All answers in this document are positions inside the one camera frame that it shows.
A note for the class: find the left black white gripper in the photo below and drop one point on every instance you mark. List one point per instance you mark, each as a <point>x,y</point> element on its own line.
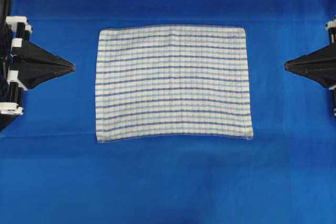
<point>39,65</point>

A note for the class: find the blue white striped towel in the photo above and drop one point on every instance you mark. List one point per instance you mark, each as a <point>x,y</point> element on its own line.
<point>171,80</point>

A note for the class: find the blue table cloth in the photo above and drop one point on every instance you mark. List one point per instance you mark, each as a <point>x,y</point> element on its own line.
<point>53,170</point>

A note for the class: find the black frame post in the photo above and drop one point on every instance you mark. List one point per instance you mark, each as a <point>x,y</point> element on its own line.
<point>6,35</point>

